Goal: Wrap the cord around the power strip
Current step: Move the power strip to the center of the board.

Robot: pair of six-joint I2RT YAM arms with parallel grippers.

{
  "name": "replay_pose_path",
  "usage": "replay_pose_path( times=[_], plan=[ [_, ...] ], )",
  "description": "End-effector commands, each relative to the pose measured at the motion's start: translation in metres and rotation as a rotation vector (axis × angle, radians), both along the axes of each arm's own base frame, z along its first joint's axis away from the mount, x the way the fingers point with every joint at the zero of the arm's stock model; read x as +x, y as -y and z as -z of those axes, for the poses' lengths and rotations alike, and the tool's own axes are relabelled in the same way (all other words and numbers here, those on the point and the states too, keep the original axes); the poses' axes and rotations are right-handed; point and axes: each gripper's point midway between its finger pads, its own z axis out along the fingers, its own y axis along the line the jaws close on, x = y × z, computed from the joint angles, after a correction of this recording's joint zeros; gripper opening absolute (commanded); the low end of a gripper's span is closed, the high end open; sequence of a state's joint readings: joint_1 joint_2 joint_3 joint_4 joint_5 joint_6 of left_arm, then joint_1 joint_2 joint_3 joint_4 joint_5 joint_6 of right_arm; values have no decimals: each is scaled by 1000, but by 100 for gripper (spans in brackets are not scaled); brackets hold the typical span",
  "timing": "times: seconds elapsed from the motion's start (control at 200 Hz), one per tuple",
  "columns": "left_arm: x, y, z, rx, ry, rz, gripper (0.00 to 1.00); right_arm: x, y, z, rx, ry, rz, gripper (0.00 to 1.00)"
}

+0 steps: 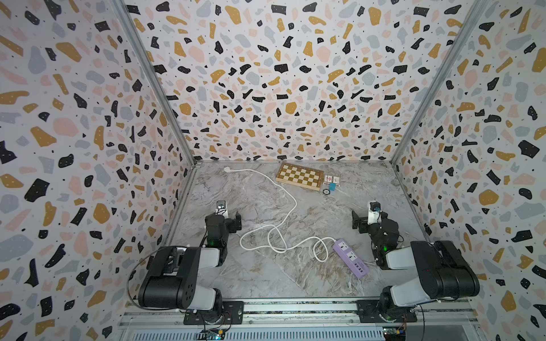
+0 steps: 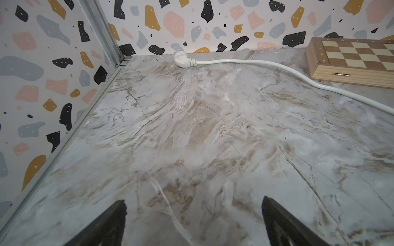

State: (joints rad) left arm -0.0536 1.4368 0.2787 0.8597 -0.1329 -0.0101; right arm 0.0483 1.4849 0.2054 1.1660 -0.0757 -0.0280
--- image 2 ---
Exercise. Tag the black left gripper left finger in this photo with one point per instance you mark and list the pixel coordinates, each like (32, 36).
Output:
(106, 230)

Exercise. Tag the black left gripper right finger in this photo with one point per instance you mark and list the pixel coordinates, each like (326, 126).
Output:
(283, 229)

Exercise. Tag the wooden chess board box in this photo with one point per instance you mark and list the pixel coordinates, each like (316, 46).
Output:
(352, 61)

